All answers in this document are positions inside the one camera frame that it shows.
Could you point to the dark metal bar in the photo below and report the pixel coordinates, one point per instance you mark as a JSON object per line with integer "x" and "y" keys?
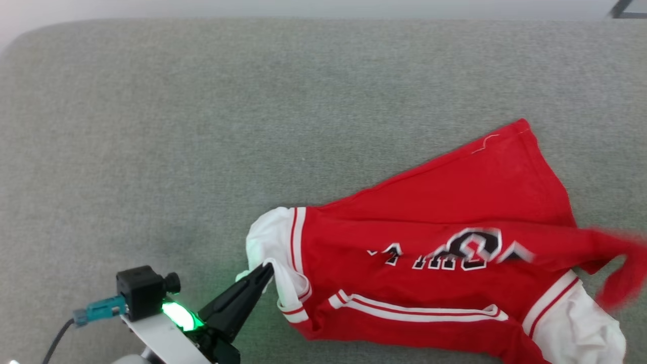
{"x": 620, "y": 8}

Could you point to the red white jersey garment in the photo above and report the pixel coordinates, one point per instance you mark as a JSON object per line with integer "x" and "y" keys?
{"x": 429, "y": 202}

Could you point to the grey fabric sofa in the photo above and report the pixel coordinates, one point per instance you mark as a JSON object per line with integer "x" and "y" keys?
{"x": 202, "y": 126}

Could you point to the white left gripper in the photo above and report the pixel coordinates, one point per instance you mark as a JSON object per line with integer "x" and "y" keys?
{"x": 167, "y": 338}

